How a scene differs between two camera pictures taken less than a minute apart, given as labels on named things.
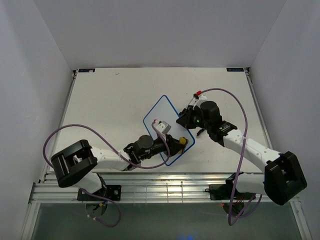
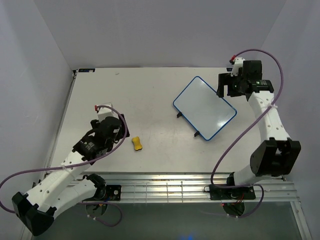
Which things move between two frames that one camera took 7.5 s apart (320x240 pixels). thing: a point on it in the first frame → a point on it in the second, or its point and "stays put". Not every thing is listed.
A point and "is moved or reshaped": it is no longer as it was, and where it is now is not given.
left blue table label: [86, 70] stays put
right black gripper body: [196, 118] → [234, 87]
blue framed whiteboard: [163, 109] → [206, 112]
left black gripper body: [170, 143] → [120, 135]
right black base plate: [224, 191] stays put
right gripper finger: [184, 119] → [223, 79]
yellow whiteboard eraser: [182, 140] is moved or reshaped
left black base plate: [112, 192] stays put
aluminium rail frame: [143, 188] stays put
